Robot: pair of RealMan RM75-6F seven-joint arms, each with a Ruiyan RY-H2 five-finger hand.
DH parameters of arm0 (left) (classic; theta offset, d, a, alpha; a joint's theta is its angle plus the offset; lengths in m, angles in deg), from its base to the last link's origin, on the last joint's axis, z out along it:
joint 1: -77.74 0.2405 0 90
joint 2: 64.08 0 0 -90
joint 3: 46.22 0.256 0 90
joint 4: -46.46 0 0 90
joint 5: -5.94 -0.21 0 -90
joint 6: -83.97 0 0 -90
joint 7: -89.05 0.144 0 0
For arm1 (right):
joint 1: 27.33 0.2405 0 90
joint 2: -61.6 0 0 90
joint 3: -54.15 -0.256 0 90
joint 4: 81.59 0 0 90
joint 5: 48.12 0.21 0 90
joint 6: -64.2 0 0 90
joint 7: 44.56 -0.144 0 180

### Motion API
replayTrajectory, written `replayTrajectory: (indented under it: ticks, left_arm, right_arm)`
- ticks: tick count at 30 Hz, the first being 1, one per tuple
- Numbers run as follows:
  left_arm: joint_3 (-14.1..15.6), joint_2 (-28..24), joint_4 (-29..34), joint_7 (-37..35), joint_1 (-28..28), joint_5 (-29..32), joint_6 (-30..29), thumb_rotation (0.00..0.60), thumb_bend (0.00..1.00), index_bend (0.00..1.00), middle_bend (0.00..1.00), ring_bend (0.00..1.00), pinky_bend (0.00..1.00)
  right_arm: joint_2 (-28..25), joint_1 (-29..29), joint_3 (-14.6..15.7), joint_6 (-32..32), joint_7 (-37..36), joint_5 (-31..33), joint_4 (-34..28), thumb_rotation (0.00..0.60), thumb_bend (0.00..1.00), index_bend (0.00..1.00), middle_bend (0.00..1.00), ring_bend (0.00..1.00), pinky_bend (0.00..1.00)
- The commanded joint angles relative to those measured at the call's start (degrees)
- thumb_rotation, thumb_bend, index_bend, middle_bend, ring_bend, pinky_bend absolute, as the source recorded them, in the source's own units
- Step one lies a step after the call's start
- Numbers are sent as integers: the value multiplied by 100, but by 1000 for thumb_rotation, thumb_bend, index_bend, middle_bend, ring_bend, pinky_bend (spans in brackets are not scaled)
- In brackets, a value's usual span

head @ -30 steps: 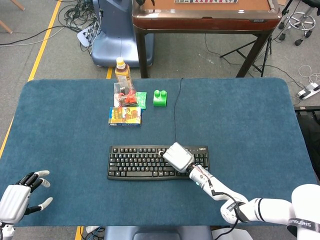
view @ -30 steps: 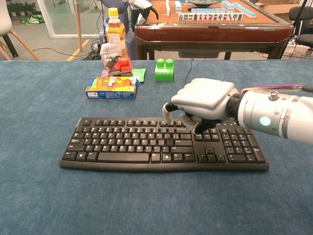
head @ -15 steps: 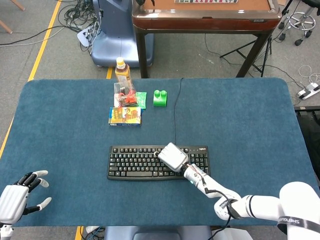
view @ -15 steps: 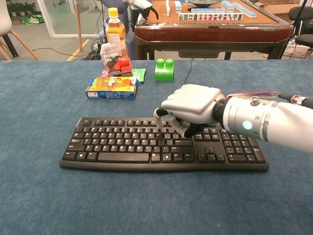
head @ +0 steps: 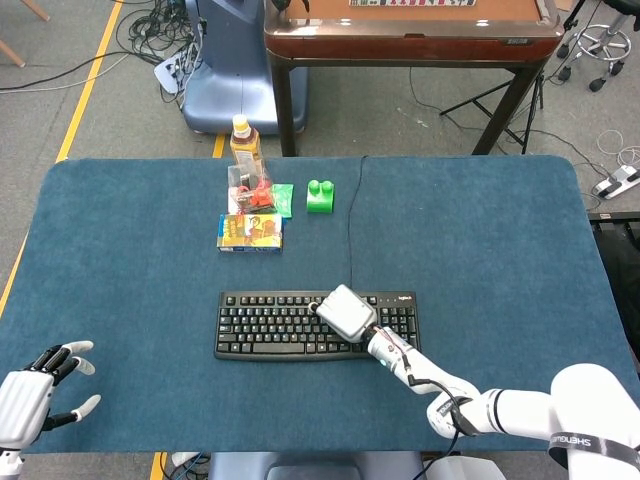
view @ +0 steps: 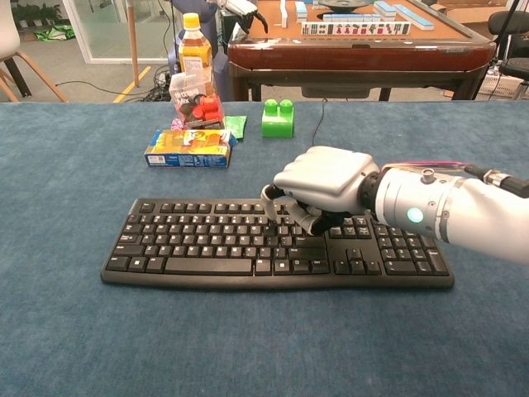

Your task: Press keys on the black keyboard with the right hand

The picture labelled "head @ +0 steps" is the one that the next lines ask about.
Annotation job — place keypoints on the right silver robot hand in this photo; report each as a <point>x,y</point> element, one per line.
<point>347,312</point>

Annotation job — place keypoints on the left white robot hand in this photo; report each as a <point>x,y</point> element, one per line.
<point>25,405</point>

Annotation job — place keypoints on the black Logitech computer keyboard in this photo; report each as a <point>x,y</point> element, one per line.
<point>260,325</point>

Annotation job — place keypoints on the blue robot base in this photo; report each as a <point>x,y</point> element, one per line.
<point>235,75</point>

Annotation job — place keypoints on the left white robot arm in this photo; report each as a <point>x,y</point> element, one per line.
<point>7,465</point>

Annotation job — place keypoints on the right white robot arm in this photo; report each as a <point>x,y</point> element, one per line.
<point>500,410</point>

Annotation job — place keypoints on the green toy building block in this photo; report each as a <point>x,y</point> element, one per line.
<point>320,202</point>

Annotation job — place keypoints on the yellow and blue snack box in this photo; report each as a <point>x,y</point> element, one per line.
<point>250,232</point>

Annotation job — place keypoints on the green snack packet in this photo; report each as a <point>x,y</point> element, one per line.
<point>282,200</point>

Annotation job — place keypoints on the clear bag of snacks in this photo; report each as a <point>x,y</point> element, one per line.
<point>260,195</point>

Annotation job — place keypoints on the pink patterned small packet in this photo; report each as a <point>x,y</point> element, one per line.
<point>232,202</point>

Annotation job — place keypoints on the blue grey robot torso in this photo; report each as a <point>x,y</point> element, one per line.
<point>300,467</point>

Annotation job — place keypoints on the blue table cloth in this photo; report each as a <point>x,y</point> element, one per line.
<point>125,250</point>

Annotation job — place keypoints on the amber tea bottle yellow cap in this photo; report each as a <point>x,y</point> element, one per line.
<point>244,145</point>

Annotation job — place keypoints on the black tripod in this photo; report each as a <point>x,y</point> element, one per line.
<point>475,98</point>

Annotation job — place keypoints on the brown mahjong table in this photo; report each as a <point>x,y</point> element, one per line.
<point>400,45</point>

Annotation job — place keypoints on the white power strip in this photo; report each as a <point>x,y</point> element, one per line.
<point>617,181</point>

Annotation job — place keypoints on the black and white robot gripper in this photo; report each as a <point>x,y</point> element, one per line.
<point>290,4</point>

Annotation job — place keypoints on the row of face-up mahjong tiles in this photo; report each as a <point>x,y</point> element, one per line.
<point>400,2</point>

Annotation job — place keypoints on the wooden leg white chair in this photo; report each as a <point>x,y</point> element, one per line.
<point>10,54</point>

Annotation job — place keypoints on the rolling stool base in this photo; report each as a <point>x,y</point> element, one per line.
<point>600,40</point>

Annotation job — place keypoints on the black metal frame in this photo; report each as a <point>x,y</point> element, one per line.
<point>620,260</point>

